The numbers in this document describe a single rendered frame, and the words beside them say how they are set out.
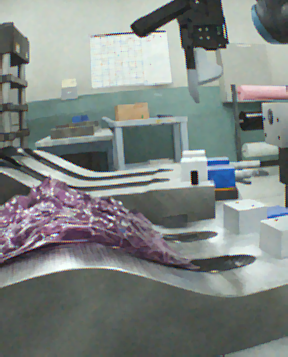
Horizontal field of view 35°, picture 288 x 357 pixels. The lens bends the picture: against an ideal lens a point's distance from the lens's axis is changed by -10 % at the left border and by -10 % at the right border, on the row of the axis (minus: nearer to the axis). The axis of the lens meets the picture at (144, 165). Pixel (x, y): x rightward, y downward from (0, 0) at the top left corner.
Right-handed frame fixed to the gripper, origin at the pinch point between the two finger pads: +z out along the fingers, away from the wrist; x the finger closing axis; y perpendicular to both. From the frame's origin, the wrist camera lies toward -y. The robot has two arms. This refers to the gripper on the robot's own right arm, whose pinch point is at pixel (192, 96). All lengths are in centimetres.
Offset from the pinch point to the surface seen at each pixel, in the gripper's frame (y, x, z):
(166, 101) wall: -40, 630, -8
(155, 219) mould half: -5.9, -17.7, 16.0
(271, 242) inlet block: 6.7, -39.2, 14.3
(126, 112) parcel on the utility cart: -89, 561, 3
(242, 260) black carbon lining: 3.9, -39.1, 15.7
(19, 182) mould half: -24.6, -17.7, 10.1
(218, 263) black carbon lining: 1.6, -39.1, 15.8
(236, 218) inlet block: 4.0, -30.3, 13.7
